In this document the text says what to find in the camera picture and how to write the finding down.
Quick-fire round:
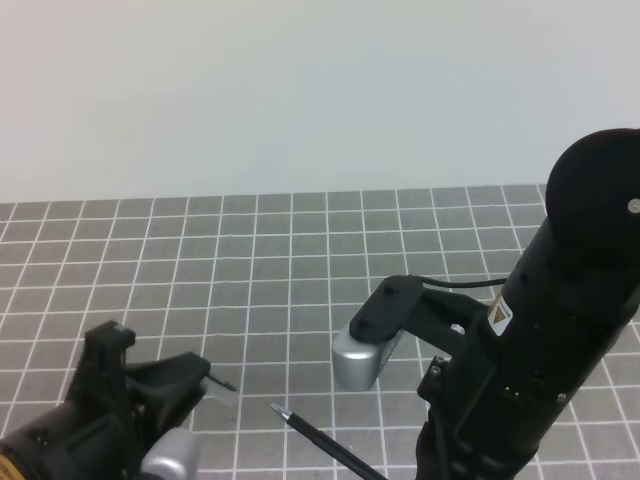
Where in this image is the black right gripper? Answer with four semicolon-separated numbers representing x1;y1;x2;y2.
415;349;575;479

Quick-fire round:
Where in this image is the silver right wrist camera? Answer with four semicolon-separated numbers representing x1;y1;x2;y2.
331;274;481;392

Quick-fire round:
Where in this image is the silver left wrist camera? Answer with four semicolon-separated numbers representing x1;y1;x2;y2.
141;428;201;480

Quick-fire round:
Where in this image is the black pen with silver tip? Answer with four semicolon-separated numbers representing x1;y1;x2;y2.
270;403;386;480

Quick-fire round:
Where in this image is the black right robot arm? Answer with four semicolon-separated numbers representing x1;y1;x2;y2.
416;128;639;479

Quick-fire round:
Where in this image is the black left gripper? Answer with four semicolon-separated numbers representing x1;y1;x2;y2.
1;321;211;479

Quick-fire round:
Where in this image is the black pen cap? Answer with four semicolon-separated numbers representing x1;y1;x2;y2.
206;373;237;392

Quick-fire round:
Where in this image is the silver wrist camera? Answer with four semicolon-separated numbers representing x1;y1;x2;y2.
331;274;481;392
141;428;201;480

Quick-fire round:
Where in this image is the grey grid tablecloth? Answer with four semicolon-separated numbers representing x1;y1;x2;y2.
0;183;640;480

